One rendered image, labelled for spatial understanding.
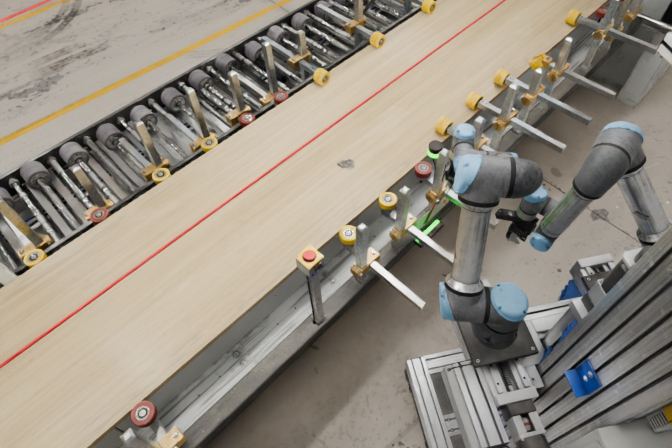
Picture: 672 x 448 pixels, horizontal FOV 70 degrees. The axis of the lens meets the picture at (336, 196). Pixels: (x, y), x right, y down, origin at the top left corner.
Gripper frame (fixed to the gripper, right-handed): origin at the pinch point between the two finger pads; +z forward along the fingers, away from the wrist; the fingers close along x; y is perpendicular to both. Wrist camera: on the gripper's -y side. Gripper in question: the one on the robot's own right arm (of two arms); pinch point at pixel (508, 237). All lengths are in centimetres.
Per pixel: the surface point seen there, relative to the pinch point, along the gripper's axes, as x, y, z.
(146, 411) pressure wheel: -149, -47, -8
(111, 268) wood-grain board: -130, -106, -8
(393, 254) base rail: -35, -34, 13
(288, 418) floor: -111, -33, 83
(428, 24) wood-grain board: 92, -118, -7
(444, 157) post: -5.8, -35.6, -29.5
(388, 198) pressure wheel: -25, -48, -9
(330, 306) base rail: -73, -37, 13
